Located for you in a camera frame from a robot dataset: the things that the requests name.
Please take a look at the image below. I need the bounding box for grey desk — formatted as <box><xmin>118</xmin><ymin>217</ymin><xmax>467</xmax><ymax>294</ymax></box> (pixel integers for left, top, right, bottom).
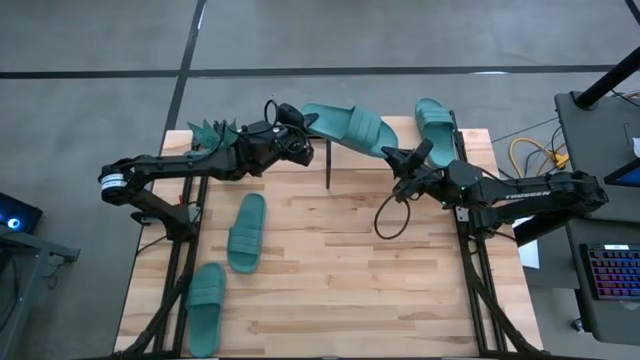
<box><xmin>553</xmin><ymin>91</ymin><xmax>640</xmax><ymax>224</ymax></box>

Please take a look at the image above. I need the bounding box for teal rubber slide sandal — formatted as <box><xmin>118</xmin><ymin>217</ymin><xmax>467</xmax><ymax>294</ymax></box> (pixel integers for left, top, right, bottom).
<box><xmin>185</xmin><ymin>262</ymin><xmax>228</xmax><ymax>359</ymax></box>
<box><xmin>227</xmin><ymin>193</ymin><xmax>268</xmax><ymax>275</ymax></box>
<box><xmin>300</xmin><ymin>102</ymin><xmax>400</xmax><ymax>159</ymax></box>
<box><xmin>413</xmin><ymin>97</ymin><xmax>457</xmax><ymax>170</ymax></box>

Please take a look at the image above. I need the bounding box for white paper sheet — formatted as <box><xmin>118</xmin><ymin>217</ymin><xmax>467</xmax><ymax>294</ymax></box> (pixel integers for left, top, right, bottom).
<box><xmin>516</xmin><ymin>215</ymin><xmax>542</xmax><ymax>270</ymax></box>

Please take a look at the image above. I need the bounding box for laptop with blue screen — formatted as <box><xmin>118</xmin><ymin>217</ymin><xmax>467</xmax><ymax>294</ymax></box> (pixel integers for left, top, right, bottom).
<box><xmin>603</xmin><ymin>158</ymin><xmax>640</xmax><ymax>188</ymax></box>

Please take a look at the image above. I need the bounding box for black aluminium rig frame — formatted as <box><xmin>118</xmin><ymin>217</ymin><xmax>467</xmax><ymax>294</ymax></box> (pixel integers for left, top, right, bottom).
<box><xmin>112</xmin><ymin>112</ymin><xmax>546</xmax><ymax>360</ymax></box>

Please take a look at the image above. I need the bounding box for yellow cable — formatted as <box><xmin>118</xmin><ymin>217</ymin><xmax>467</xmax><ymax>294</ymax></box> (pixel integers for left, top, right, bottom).
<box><xmin>508</xmin><ymin>137</ymin><xmax>571</xmax><ymax>178</ymax></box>

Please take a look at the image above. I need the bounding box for black pole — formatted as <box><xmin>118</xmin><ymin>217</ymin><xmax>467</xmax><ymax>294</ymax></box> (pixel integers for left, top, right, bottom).
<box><xmin>573</xmin><ymin>45</ymin><xmax>640</xmax><ymax>110</ymax></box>

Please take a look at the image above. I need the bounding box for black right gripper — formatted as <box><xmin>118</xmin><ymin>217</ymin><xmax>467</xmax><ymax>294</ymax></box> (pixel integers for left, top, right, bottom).
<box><xmin>380</xmin><ymin>137</ymin><xmax>455</xmax><ymax>205</ymax></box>

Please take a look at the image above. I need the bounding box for dark keyboard desk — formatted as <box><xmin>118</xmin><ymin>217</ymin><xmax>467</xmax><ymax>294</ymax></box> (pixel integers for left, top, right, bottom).
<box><xmin>563</xmin><ymin>217</ymin><xmax>640</xmax><ymax>347</ymax></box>

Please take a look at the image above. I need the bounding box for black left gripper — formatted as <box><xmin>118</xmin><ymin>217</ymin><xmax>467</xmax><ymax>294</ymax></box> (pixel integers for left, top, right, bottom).
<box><xmin>234</xmin><ymin>102</ymin><xmax>321</xmax><ymax>177</ymax></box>

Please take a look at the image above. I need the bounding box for grey metal stand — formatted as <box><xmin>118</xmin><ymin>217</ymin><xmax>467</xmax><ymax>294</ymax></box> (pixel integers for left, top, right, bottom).
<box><xmin>0</xmin><ymin>223</ymin><xmax>82</xmax><ymax>360</ymax></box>

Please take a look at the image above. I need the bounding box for black device with blue light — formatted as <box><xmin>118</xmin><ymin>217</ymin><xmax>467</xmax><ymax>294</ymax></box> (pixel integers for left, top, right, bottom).
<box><xmin>0</xmin><ymin>191</ymin><xmax>44</xmax><ymax>234</ymax></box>

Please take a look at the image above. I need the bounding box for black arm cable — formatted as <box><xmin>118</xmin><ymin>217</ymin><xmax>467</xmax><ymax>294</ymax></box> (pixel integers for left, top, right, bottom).
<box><xmin>373</xmin><ymin>189</ymin><xmax>413</xmax><ymax>241</ymax></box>
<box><xmin>262</xmin><ymin>98</ymin><xmax>301</xmax><ymax>156</ymax></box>

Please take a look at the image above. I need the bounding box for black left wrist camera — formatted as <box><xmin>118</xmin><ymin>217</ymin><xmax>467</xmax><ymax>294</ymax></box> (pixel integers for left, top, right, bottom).
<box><xmin>285</xmin><ymin>139</ymin><xmax>316</xmax><ymax>168</ymax></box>

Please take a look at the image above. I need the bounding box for green snake plant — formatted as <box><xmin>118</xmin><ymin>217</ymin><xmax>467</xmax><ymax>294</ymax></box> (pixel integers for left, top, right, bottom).
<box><xmin>186</xmin><ymin>117</ymin><xmax>240</xmax><ymax>152</ymax></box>

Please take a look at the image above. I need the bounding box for thin black cable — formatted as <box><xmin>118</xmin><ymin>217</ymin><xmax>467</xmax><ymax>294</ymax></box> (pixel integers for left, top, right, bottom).
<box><xmin>492</xmin><ymin>117</ymin><xmax>560</xmax><ymax>145</ymax></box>

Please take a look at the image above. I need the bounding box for backlit black keyboard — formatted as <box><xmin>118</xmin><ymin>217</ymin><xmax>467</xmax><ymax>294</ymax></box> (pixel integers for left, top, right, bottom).
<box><xmin>579</xmin><ymin>243</ymin><xmax>640</xmax><ymax>302</ymax></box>

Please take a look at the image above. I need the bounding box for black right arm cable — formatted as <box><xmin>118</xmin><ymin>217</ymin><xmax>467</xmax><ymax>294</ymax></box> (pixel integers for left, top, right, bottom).
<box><xmin>373</xmin><ymin>189</ymin><xmax>413</xmax><ymax>241</ymax></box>

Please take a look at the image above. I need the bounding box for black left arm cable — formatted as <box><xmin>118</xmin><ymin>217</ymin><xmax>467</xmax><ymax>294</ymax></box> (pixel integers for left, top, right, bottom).
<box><xmin>262</xmin><ymin>98</ymin><xmax>301</xmax><ymax>156</ymax></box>

